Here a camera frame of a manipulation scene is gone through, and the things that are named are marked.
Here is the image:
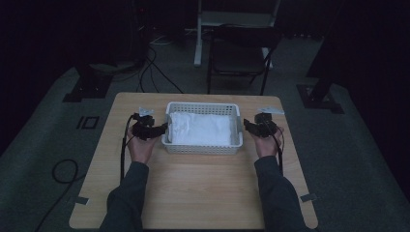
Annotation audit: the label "left hand-held gripper cable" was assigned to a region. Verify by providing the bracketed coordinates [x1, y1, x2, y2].
[119, 113, 140, 186]

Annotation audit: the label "black looped floor cable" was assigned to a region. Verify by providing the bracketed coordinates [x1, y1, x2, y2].
[34, 159, 87, 232]

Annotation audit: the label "black floor cables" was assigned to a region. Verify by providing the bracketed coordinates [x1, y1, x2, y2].
[136, 44, 186, 95]

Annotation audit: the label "person's right hand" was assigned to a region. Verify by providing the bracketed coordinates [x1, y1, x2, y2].
[249, 126, 285, 160]

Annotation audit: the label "hand-held gripper cable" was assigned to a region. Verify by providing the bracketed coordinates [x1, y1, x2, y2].
[119, 113, 140, 186]
[264, 115, 286, 178]

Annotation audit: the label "black stand base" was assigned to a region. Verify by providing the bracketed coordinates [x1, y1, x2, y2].
[62, 62, 114, 103]

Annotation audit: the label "right hand-held gripper cable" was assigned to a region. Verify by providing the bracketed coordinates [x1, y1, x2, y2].
[264, 115, 286, 178]

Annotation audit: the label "person's left hand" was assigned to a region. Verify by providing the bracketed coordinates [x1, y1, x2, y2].
[126, 126, 160, 165]

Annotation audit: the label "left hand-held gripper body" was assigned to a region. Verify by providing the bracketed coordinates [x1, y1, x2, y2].
[131, 106, 158, 142]

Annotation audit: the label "white desk frame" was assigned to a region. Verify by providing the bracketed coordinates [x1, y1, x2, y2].
[193, 0, 282, 70]

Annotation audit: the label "black folding chair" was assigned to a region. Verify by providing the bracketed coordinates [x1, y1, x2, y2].
[206, 23, 283, 97]

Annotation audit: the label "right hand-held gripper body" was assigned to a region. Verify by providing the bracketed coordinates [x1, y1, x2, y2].
[253, 106, 286, 139]

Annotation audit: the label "white perforated plastic basket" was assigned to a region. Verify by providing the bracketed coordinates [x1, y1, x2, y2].
[161, 101, 245, 156]

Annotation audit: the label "black stand with base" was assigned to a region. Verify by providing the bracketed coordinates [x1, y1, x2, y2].
[296, 0, 345, 115]

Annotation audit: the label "white towel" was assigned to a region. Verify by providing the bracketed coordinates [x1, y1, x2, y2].
[167, 111, 233, 147]

